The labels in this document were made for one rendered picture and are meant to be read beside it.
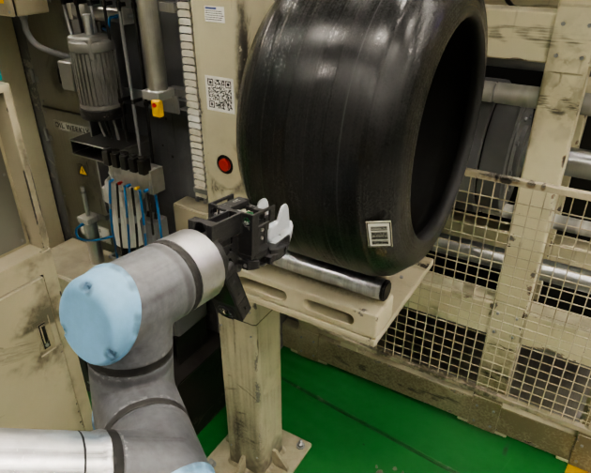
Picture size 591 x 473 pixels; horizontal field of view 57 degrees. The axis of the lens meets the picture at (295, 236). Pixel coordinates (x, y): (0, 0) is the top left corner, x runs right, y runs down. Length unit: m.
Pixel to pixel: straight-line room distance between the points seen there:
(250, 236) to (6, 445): 0.35
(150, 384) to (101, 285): 0.12
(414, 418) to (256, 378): 0.73
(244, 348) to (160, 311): 0.97
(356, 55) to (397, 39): 0.06
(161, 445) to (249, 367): 1.05
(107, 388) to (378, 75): 0.55
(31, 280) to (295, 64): 0.79
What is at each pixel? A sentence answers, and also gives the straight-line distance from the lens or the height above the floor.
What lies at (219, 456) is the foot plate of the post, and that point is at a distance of 1.96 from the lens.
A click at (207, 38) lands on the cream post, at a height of 1.33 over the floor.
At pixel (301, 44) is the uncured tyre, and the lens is 0.90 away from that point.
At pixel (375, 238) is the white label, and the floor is 1.09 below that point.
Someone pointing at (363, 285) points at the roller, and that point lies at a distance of 1.10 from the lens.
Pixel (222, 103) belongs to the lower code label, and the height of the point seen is 1.20.
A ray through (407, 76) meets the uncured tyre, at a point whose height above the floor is 1.34.
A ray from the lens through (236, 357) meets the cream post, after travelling 1.57.
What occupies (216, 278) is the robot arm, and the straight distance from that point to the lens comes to 0.63.
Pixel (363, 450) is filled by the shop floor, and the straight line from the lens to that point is 1.99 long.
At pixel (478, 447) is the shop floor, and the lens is 2.08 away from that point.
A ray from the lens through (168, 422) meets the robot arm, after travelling 0.56.
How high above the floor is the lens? 1.53
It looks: 29 degrees down
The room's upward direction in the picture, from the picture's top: straight up
